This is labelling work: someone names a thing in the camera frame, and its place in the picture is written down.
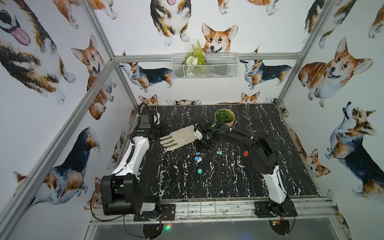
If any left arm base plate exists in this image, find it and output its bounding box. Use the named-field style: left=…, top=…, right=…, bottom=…
left=134, top=204, right=176, bottom=222

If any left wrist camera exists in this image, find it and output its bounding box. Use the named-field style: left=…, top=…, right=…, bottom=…
left=138, top=105, right=161, bottom=130

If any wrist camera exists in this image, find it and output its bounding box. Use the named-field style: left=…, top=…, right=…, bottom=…
left=138, top=105, right=161, bottom=130
left=194, top=129, right=203, bottom=140

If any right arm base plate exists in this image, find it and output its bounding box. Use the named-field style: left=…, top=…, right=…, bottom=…
left=254, top=199, right=298, bottom=218

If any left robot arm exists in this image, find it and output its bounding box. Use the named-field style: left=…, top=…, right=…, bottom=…
left=100, top=103, right=162, bottom=221

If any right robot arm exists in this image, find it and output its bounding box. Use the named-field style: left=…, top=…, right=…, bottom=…
left=194, top=122, right=287, bottom=206

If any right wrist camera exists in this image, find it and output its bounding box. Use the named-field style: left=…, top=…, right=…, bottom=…
left=194, top=129, right=203, bottom=140

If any beige paper sheet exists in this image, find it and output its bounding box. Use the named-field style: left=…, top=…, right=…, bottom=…
left=160, top=125, right=197, bottom=152

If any fern and white flower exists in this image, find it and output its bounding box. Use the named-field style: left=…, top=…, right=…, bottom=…
left=183, top=41, right=207, bottom=78

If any potted green plant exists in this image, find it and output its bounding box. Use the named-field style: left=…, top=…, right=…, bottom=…
left=215, top=109, right=235, bottom=127

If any white wire basket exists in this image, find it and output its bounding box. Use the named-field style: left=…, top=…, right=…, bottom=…
left=172, top=54, right=240, bottom=79

